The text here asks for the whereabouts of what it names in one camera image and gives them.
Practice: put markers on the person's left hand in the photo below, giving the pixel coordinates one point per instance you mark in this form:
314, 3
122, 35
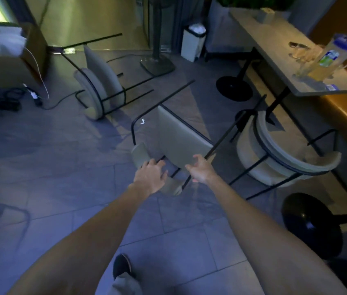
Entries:
149, 179

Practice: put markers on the person's right hand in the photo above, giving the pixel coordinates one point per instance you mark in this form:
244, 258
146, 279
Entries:
203, 172

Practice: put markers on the person's right thumb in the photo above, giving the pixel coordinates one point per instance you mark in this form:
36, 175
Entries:
191, 168

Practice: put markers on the person's left thumb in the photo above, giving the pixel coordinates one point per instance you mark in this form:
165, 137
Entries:
163, 176

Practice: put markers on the beige chair with black frame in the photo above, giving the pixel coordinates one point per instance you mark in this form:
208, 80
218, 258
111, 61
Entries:
99, 79
271, 150
179, 141

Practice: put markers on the person's right forearm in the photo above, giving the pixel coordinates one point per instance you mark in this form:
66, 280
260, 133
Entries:
268, 239

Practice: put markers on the person's left forearm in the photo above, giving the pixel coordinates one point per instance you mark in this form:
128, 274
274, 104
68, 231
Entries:
90, 242

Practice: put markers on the person's black shoe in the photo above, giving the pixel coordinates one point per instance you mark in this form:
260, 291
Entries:
122, 265

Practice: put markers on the dark standing fan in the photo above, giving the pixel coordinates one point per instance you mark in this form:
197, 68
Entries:
157, 62

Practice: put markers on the person's grey trouser leg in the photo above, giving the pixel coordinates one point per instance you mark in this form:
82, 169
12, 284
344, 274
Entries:
126, 285

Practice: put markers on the white trash bin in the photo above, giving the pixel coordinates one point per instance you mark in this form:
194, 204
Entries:
192, 44

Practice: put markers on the grey table with black pedestals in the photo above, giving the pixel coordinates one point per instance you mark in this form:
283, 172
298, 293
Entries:
271, 46

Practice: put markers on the grey curtain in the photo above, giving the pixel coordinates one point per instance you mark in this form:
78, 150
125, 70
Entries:
188, 12

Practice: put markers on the clear drinking glass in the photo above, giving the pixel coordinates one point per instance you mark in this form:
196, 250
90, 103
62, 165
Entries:
297, 50
308, 64

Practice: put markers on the small blue white packet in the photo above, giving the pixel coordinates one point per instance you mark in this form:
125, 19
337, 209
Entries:
332, 87

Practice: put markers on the wooden bench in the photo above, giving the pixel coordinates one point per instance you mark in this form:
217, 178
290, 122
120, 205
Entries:
345, 113

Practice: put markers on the beige tissue box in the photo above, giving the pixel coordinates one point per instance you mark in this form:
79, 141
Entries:
265, 15

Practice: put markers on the clear pitcher with blue lid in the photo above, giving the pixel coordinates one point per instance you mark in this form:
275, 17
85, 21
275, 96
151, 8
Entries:
330, 58

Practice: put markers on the wooden cabinet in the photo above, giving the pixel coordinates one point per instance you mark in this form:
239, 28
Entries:
14, 70

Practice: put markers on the stack of white cloths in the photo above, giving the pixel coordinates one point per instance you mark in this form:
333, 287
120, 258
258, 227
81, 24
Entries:
3, 41

